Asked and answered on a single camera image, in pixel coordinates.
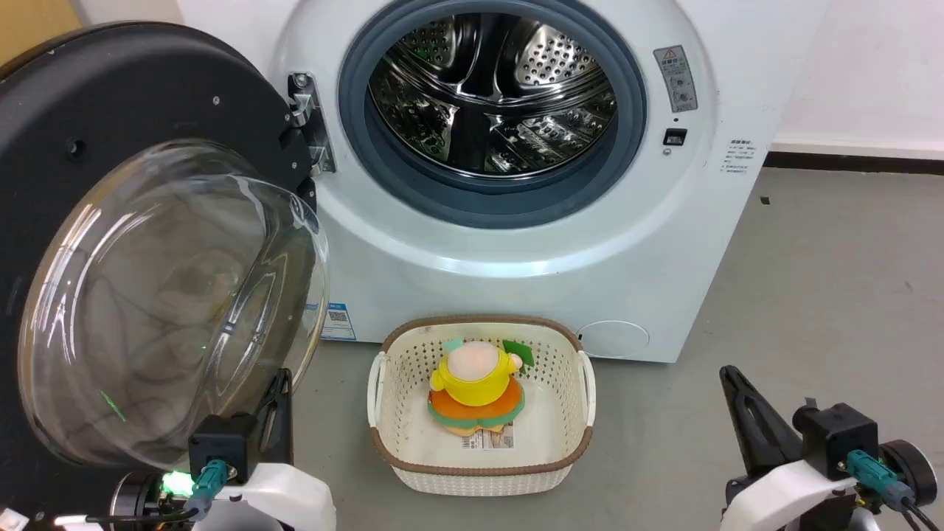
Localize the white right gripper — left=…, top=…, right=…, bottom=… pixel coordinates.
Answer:
left=719, top=364, right=880, bottom=531

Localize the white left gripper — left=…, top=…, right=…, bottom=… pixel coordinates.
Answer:
left=193, top=368, right=337, bottom=531

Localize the white front-load washing machine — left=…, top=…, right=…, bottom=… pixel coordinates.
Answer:
left=177, top=0, right=830, bottom=364

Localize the metal door hinge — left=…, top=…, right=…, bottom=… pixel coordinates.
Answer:
left=288, top=72, right=338, bottom=176

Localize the black round glass washer door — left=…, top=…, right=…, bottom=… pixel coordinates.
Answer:
left=0, top=21, right=330, bottom=518

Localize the blue QR code sticker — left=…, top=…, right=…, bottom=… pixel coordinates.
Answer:
left=321, top=301, right=357, bottom=341

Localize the yellow orange plush doll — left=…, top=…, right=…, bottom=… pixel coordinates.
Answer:
left=426, top=337, right=535, bottom=436

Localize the white barcode tag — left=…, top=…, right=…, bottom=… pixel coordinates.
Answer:
left=462, top=426, right=515, bottom=451

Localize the white perforated laundry basket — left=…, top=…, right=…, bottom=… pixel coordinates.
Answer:
left=367, top=315, right=597, bottom=496

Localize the small printed text label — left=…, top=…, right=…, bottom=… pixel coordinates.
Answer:
left=721, top=139, right=759, bottom=175

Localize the grey warning sticker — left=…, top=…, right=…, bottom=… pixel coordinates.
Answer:
left=653, top=46, right=698, bottom=114

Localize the stainless steel perforated drum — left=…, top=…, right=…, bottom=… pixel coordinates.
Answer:
left=367, top=11, right=619, bottom=178

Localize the brown wooden board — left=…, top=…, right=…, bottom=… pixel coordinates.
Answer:
left=0, top=0, right=83, bottom=67

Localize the teal plug left camera cable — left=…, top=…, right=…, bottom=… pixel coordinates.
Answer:
left=183, top=459, right=231, bottom=521

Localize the teal plug camera cable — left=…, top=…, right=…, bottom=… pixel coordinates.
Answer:
left=183, top=459, right=231, bottom=521
left=846, top=449, right=944, bottom=531

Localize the teal plug right camera cable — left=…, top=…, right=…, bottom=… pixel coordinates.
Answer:
left=846, top=449, right=944, bottom=531

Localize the black wall baseboard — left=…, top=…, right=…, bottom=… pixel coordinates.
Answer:
left=763, top=150, right=944, bottom=176

